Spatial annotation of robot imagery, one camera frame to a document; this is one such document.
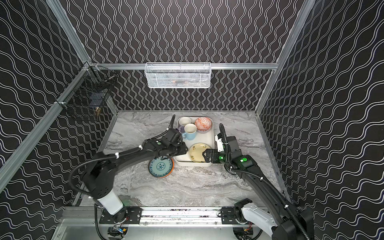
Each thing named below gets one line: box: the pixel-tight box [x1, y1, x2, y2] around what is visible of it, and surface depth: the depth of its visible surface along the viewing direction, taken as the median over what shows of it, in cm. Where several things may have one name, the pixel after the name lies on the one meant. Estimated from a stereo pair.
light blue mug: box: [182, 123, 197, 141], surface depth 101 cm
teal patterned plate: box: [148, 156, 173, 178], surface depth 92 cm
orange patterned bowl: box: [194, 117, 212, 132], surface depth 108 cm
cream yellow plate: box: [189, 142, 211, 163], surface depth 98 cm
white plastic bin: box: [173, 116, 215, 167], surface depth 102 cm
